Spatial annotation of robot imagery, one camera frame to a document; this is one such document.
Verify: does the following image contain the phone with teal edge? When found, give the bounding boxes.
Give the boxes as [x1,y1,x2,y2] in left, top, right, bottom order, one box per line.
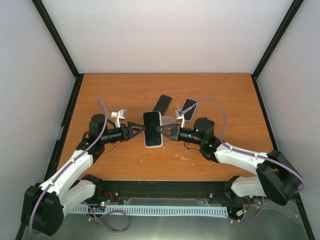
[143,111,162,147]

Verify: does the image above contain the white phone case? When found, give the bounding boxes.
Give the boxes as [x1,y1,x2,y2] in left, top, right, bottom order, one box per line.
[142,110,164,149]

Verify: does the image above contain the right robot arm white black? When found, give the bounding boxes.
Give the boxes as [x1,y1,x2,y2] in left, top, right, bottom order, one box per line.
[156,117,304,206]

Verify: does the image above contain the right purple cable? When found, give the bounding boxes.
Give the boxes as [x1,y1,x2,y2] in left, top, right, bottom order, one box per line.
[178,98,307,193]

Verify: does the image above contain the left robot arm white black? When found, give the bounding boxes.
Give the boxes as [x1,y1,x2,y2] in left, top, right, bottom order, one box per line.
[21,114,146,236]

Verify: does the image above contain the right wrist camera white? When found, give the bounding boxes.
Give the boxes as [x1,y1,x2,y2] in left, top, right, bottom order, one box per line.
[175,109,186,128]

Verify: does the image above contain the pink phone case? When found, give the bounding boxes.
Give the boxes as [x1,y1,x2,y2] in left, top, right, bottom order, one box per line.
[160,116,176,130]

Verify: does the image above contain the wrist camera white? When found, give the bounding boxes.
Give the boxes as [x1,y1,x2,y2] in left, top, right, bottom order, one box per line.
[110,109,127,128]
[175,109,186,128]

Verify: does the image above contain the light blue phone case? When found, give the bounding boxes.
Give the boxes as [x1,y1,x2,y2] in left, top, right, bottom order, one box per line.
[180,98,199,123]

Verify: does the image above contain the small circuit board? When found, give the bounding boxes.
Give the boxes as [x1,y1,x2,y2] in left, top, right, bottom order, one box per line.
[98,191,114,208]

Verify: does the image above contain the black aluminium frame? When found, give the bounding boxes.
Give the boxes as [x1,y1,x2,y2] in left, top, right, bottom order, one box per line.
[16,0,305,240]

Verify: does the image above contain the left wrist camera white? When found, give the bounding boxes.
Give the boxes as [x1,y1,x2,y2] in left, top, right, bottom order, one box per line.
[110,109,127,128]

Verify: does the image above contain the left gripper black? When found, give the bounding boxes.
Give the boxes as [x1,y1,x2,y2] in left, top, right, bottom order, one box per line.
[101,121,146,144]

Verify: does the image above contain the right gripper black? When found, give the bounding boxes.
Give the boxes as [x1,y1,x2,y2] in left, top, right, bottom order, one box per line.
[156,123,204,146]

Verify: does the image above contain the black phone green edge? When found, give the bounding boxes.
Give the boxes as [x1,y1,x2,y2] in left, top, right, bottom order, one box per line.
[153,94,172,116]

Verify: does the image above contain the light blue cable duct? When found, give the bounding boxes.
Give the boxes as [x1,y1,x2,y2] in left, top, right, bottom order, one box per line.
[67,204,229,218]

